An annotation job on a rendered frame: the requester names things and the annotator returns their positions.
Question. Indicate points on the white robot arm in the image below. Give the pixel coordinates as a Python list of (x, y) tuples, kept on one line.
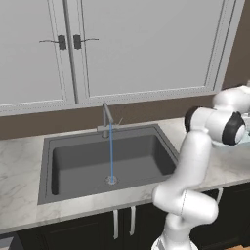
[(190, 169)]

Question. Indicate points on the round metal sink drain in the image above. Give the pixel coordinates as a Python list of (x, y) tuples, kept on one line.
[(112, 180)]

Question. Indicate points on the dark grey sink basin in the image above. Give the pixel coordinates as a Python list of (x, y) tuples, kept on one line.
[(81, 162)]

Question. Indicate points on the grey metal tap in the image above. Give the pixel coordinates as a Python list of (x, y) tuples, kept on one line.
[(105, 117)]

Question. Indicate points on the blue water stream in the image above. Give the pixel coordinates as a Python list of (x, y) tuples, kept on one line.
[(111, 153)]

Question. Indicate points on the grey wide upper cupboard door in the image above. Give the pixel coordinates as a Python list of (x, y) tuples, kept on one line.
[(146, 45)]

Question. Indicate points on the dark lower cupboard door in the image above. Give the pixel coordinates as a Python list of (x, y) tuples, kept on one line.
[(71, 232), (232, 215), (148, 224)]

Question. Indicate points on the grey narrow upper cupboard door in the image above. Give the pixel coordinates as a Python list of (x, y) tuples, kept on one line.
[(29, 65)]

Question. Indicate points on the grey appliance front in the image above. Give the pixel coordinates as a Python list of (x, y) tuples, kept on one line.
[(6, 242)]

